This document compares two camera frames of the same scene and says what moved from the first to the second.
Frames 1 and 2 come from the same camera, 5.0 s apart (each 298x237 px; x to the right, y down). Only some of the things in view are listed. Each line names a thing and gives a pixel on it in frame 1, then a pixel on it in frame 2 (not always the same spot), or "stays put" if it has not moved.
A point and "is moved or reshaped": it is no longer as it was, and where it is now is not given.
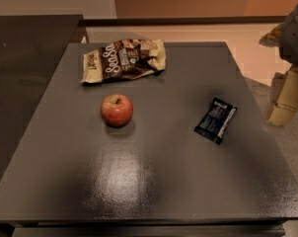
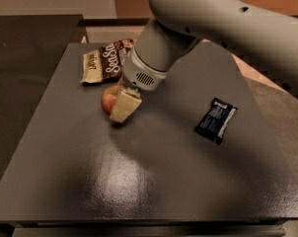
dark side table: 27,51 stays put
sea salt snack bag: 122,59 stays put
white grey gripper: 295,39 -> 139,73
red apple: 116,110 is moved or reshaped
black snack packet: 216,120 stays put
